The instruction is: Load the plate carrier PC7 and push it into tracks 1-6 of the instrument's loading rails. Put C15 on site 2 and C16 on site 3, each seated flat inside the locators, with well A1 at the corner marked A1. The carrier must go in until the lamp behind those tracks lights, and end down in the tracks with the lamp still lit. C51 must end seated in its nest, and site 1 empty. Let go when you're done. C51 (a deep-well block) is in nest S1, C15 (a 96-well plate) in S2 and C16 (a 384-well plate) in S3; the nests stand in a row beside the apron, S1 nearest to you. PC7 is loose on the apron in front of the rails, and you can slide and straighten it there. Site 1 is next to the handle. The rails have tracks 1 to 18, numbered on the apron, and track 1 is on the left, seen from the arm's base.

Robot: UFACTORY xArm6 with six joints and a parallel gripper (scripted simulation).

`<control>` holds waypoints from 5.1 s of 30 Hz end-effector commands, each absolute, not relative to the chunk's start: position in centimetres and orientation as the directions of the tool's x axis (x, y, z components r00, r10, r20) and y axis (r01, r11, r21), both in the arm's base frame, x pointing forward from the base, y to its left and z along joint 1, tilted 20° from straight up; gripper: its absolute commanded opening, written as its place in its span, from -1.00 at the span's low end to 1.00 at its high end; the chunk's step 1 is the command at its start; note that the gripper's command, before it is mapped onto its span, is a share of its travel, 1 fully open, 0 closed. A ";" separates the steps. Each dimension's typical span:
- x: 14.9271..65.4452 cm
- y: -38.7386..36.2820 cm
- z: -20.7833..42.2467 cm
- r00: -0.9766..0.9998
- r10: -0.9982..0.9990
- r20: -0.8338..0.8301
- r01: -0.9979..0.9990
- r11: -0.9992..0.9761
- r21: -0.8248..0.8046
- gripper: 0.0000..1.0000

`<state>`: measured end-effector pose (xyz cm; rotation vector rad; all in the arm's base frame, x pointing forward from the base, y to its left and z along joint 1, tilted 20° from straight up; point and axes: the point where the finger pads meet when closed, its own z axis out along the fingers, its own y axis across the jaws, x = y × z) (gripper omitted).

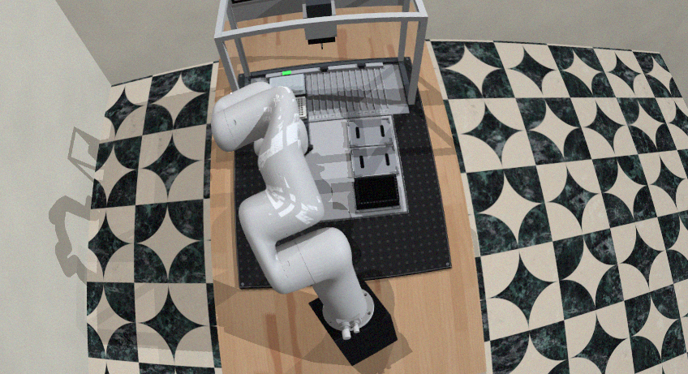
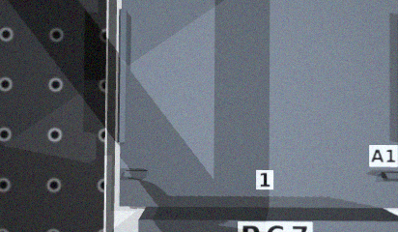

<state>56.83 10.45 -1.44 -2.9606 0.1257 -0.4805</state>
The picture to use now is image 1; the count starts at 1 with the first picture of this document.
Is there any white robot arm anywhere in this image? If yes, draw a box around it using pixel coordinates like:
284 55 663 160
211 82 374 340

